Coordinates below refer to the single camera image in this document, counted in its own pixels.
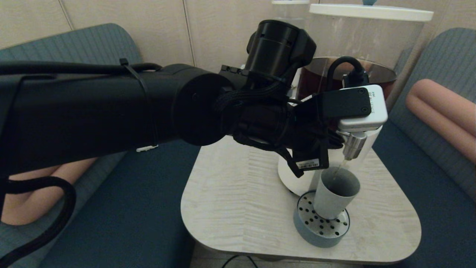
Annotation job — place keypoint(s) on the large blue perforated drip tray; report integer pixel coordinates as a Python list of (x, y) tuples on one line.
[(308, 234)]

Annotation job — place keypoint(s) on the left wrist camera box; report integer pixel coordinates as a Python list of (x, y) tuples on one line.
[(362, 121)]

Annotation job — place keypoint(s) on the blue upholstered bench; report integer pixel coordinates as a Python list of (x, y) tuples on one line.
[(427, 208), (130, 208)]

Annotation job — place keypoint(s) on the small clear water dispenser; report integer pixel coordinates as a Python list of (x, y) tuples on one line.
[(293, 13)]

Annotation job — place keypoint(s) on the white lid of water dispenser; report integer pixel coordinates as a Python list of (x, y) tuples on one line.
[(290, 2)]

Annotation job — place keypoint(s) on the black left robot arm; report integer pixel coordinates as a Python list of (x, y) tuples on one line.
[(93, 111)]

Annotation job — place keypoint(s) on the white lid of tea dispenser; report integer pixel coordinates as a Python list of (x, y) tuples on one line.
[(372, 13)]

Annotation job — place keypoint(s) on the large tea drink dispenser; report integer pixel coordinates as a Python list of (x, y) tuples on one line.
[(284, 182)]

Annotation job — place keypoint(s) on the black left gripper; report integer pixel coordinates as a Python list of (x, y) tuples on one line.
[(297, 126)]

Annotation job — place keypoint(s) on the white folded napkin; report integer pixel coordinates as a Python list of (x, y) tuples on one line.
[(147, 148)]

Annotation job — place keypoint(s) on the blue knob of tea lid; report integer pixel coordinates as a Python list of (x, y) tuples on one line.
[(370, 2)]

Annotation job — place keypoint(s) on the steel tap of tea dispenser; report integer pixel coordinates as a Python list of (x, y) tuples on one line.
[(355, 147)]

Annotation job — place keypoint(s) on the grey-blue plastic cup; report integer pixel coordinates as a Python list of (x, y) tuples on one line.
[(331, 204)]

